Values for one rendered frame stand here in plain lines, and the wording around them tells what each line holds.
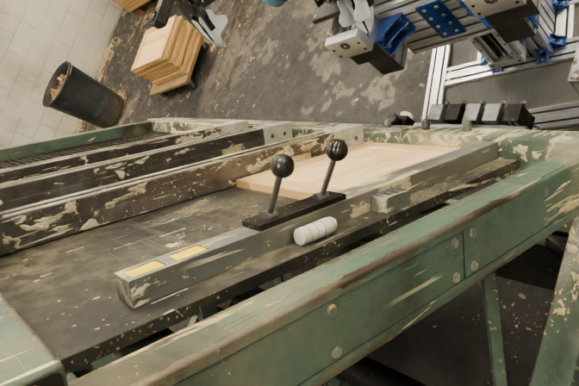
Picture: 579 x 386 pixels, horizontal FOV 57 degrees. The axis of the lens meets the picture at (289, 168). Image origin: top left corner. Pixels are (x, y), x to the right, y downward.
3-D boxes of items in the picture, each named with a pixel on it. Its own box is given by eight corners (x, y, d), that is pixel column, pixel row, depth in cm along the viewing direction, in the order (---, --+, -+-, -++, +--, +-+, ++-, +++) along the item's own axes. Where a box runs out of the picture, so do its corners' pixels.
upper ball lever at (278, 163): (283, 225, 89) (301, 159, 81) (265, 232, 86) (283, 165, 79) (270, 211, 91) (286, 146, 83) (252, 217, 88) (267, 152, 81)
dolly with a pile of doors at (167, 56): (214, 38, 467) (177, 11, 442) (198, 90, 450) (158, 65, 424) (177, 54, 510) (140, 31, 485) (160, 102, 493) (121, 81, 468)
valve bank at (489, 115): (569, 123, 153) (536, 83, 138) (556, 169, 151) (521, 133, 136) (424, 120, 191) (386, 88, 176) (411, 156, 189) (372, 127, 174)
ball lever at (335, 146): (333, 205, 96) (355, 144, 89) (319, 211, 94) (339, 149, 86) (320, 193, 98) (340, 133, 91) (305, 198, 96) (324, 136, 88)
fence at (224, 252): (499, 158, 130) (498, 141, 129) (133, 309, 71) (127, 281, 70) (480, 156, 133) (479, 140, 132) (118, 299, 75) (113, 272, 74)
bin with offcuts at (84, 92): (133, 87, 556) (75, 54, 515) (116, 131, 539) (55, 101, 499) (110, 96, 592) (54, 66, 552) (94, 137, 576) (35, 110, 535)
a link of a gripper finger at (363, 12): (358, 43, 105) (337, 1, 102) (371, 28, 109) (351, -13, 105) (370, 39, 103) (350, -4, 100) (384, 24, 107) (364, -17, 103)
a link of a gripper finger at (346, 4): (346, 46, 108) (325, 6, 104) (359, 33, 111) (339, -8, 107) (358, 43, 105) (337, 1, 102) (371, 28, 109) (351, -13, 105)
